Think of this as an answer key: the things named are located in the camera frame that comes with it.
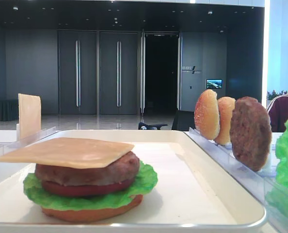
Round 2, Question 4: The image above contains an orange cheese slice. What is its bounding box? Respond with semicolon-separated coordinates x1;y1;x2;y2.
0;137;134;169

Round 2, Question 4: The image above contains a brown meat patty on tray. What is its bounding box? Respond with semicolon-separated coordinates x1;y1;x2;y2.
34;151;140;186

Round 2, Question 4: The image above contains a green lettuce leaf on tray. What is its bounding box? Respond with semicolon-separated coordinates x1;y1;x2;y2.
22;159;159;211

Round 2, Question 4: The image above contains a red tomato slice in burger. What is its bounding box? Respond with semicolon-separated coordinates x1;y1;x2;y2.
41;178;135;197

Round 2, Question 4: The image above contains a brown meat patty standing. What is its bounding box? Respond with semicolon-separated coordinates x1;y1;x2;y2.
230;97;272;172

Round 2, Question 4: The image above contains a pale yellow cheese slice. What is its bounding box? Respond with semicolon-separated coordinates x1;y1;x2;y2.
18;93;41;139

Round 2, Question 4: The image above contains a black office chair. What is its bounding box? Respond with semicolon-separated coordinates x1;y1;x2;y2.
138;110;195;131

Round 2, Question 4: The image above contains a bun top standing outer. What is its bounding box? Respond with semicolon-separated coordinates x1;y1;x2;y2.
194;89;220;140

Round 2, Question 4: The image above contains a bun standing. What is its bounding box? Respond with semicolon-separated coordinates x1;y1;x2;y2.
214;97;235;145
194;89;220;140

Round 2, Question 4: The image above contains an open glass door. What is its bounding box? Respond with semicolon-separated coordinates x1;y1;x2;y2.
140;30;146;116

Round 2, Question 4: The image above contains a dark double door middle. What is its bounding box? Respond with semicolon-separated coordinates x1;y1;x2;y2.
100;32;138;115

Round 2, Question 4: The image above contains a dark double door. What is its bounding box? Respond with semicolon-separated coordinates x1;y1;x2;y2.
58;31;97;115
100;32;138;115

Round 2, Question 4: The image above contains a bun top standing inner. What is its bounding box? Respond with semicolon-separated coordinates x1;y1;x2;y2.
214;97;235;145

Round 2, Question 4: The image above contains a dark double door left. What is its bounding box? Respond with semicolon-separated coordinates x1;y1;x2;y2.
58;31;97;115

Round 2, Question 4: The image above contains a cream rectangular metal tray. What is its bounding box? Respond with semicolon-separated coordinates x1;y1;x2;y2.
0;130;267;233

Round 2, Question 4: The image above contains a bottom bun in burger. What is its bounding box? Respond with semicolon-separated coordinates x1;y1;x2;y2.
42;195;143;223

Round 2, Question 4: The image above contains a person in maroon jacket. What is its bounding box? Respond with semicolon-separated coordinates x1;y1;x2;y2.
267;94;288;133

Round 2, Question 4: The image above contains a small wall screen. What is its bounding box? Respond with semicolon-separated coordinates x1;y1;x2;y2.
206;79;223;89

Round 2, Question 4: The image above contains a clear left long rail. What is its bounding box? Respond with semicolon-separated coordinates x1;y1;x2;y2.
0;127;57;156

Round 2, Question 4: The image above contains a clear long rail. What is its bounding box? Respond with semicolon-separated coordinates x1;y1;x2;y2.
188;128;288;233
0;127;57;156

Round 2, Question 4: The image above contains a clear right long rail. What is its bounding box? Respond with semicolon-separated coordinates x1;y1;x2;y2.
188;128;288;233

